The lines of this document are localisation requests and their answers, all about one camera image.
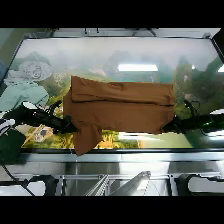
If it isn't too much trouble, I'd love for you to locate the silver frame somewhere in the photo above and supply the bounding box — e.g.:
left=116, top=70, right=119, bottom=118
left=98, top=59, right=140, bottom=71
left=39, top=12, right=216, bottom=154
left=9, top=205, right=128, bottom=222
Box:
left=0, top=27, right=224, bottom=197

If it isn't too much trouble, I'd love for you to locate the brown T-shirt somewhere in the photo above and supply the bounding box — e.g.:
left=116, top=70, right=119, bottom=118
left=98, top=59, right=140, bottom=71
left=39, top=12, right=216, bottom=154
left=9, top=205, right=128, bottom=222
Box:
left=62, top=75, right=177, bottom=157

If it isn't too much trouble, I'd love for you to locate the black cable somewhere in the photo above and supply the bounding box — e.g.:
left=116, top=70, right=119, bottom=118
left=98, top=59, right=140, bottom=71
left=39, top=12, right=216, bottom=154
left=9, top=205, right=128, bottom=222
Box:
left=0, top=159, right=36, bottom=197

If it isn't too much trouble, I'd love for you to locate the white printed garment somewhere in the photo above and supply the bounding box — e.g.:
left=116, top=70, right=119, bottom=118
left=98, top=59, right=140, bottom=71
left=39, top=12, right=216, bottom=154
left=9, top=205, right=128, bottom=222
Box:
left=3, top=60, right=54, bottom=85

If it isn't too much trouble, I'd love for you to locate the dark green garment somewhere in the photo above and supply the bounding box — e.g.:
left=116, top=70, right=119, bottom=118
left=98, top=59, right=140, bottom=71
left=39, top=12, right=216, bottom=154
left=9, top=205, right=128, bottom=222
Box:
left=0, top=128, right=27, bottom=165

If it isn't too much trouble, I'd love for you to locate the pale green garment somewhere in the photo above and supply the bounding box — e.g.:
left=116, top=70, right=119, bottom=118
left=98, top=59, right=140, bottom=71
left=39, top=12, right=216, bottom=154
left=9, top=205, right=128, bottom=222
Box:
left=0, top=81, right=50, bottom=113

